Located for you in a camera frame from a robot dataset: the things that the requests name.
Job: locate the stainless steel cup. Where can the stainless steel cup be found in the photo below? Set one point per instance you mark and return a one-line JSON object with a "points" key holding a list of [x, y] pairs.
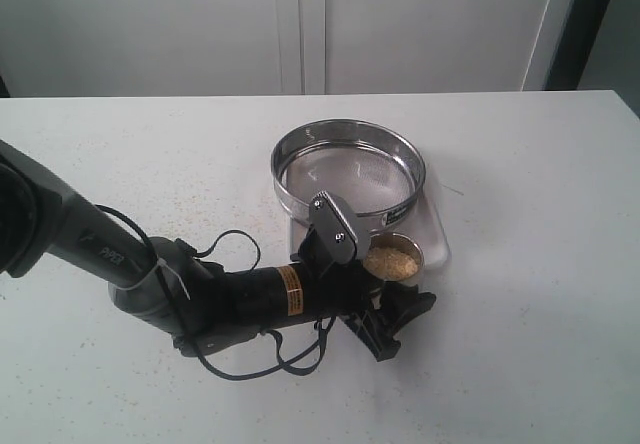
{"points": [[404, 244]]}

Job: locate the grain mixture of rice and millet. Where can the grain mixture of rice and millet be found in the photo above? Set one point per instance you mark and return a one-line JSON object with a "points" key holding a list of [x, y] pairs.
{"points": [[390, 264]]}

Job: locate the white square plastic tray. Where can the white square plastic tray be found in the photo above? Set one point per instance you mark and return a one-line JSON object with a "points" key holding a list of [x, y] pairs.
{"points": [[435, 234]]}

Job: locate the round stainless steel sieve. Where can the round stainless steel sieve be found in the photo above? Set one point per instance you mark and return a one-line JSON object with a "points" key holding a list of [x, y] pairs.
{"points": [[379, 173]]}

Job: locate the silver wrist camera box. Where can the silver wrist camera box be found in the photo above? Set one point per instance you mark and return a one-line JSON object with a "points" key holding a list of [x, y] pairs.
{"points": [[341, 231]]}

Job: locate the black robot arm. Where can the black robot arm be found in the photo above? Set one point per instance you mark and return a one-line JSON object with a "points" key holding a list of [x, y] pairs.
{"points": [[171, 286]]}

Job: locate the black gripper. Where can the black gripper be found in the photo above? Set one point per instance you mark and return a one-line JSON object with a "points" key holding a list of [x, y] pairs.
{"points": [[323, 288]]}

